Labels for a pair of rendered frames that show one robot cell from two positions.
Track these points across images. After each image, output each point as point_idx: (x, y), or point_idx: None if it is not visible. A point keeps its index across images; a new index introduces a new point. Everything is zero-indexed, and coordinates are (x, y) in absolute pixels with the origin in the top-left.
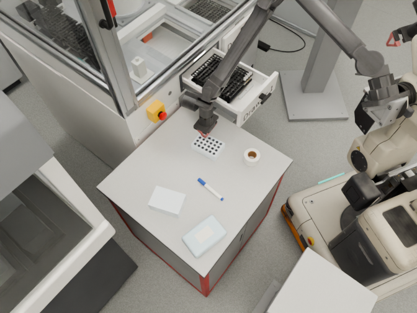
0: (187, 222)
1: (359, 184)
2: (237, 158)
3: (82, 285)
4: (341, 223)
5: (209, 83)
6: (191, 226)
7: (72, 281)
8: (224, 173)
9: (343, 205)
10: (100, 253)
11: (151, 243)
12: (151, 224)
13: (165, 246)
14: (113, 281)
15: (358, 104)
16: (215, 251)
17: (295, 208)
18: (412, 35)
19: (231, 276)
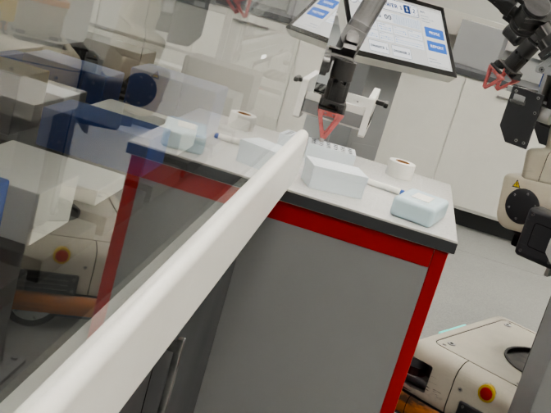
0: (377, 203)
1: (547, 212)
2: (380, 173)
3: (198, 341)
4: (514, 365)
5: (350, 29)
6: (387, 206)
7: (213, 288)
8: (377, 179)
9: (499, 349)
10: (229, 269)
11: (240, 360)
12: (326, 197)
13: (366, 225)
14: None
15: (504, 111)
16: (445, 226)
17: (434, 355)
18: (514, 65)
19: None
